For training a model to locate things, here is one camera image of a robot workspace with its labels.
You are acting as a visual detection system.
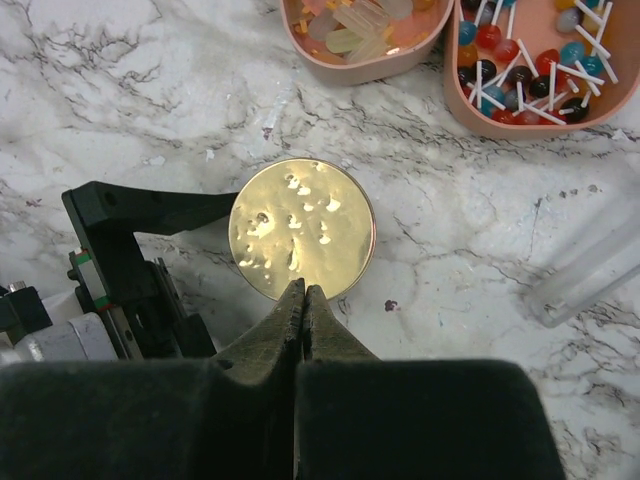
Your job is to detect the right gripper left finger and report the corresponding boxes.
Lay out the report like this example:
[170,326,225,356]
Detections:
[1,280,305,479]

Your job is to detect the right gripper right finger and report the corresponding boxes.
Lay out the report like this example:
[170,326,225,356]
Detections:
[295,286,565,479]

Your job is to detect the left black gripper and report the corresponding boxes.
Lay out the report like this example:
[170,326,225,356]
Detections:
[62,181,238,359]

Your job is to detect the gold jar lid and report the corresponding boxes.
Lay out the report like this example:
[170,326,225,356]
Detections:
[228,158,376,300]

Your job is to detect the pink tray of gummy candies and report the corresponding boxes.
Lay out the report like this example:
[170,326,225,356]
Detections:
[279,1,457,86]

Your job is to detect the clear plastic scoop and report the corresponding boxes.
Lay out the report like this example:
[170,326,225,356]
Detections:
[522,162,639,328]

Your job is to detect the pink tray of lollipops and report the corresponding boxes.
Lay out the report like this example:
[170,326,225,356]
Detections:
[444,1,639,140]

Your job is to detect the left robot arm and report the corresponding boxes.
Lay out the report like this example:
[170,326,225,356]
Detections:
[1,182,236,365]

